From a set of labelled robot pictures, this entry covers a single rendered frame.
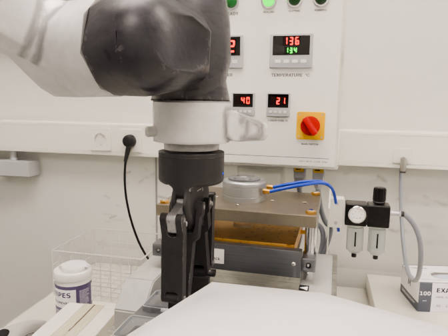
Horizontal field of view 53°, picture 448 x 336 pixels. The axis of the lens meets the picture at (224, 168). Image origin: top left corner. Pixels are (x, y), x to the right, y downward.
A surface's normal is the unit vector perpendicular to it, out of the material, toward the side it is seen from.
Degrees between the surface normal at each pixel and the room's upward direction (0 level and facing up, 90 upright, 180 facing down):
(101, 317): 3
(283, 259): 90
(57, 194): 90
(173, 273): 88
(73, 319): 1
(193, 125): 90
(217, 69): 103
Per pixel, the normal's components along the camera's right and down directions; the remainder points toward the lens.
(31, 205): -0.22, 0.14
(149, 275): 0.01, -0.99
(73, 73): -0.41, 0.67
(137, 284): -0.15, -0.65
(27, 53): 0.10, 0.60
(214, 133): 0.71, 0.14
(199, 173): 0.29, 0.15
